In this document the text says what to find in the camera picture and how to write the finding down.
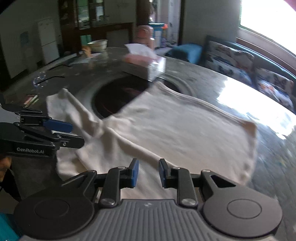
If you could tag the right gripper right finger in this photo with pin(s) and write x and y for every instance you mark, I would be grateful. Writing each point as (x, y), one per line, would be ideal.
(181, 180)

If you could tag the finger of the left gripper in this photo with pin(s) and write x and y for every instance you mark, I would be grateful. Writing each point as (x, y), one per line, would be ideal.
(18, 133)
(33, 117)

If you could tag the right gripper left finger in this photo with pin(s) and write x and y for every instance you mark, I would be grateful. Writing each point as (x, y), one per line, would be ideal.
(116, 179)

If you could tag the cream sweatshirt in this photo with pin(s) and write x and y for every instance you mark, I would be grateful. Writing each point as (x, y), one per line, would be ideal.
(160, 123)

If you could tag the person left hand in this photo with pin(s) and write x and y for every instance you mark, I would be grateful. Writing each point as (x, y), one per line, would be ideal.
(5, 164)

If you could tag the black induction cooktop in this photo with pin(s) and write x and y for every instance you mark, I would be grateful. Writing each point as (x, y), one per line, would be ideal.
(110, 98)

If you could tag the teal left sleeve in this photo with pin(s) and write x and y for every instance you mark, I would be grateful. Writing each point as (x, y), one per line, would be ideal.
(8, 230)

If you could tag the white refrigerator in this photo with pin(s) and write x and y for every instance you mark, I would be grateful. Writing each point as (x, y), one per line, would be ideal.
(48, 40)

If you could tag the ceramic bowl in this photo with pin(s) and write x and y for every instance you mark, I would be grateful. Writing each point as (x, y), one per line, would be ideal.
(98, 45)

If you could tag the dark wooden cabinet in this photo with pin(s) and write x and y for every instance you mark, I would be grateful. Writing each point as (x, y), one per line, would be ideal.
(85, 21)

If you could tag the tissue box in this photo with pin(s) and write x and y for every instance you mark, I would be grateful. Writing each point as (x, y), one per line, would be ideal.
(143, 62)

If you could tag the blue sofa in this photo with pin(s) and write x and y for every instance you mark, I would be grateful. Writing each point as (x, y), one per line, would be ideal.
(195, 54)

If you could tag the left butterfly pillow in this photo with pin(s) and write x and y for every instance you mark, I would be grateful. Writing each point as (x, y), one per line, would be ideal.
(233, 63)

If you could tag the butterfly pillow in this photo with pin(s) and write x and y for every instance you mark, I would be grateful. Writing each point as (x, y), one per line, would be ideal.
(233, 63)
(275, 86)

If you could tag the right butterfly pillow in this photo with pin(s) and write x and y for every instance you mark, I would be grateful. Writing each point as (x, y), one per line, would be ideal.
(275, 86)

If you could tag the pink water bottle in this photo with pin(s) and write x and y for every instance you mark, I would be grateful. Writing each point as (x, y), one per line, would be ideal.
(144, 36)

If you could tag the window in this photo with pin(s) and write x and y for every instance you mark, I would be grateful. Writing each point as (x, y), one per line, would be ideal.
(274, 20)

